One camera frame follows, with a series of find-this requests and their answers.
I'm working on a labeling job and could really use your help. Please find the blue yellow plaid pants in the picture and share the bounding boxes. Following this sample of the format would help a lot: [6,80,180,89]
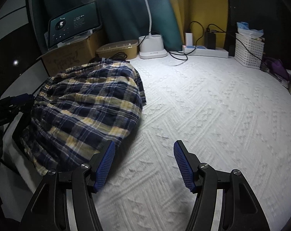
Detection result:
[21,59,146,175]

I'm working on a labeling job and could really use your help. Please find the white power strip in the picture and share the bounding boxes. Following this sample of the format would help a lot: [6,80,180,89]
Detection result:
[182,45,229,59]

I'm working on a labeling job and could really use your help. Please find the blue plastic bags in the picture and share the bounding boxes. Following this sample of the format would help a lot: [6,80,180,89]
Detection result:
[237,22,264,39]

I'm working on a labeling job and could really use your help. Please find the black tablet screen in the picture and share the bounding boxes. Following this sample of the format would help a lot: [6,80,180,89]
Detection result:
[47,2,102,49]

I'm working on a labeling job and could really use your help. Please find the white perforated plastic basket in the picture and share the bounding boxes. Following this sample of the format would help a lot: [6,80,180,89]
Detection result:
[235,33,264,69]

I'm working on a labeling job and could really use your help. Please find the white USB charger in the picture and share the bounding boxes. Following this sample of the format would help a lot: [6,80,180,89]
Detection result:
[185,32,194,46]

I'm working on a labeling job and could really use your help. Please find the white desk lamp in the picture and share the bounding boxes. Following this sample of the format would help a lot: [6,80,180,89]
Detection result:
[139,0,167,59]

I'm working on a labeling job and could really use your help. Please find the beige lidded container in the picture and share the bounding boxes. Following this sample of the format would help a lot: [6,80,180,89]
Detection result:
[96,40,139,59]

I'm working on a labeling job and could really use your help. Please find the yellow curtain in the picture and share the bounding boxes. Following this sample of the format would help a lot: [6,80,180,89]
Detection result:
[163,0,228,51]

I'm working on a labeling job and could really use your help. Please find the purple cloth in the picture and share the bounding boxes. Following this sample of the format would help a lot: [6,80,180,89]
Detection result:
[265,57,290,81]

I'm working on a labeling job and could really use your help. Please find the white textured bedspread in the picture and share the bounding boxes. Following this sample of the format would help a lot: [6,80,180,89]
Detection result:
[94,56,291,230]

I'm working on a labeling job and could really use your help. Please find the black power adapter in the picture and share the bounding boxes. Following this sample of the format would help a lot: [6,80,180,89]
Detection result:
[204,32,216,49]

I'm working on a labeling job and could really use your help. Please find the teal curtain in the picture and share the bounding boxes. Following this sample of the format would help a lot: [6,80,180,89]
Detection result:
[28,0,182,53]

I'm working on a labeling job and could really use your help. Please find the brown cardboard box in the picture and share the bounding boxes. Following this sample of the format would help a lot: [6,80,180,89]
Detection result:
[41,32,102,76]

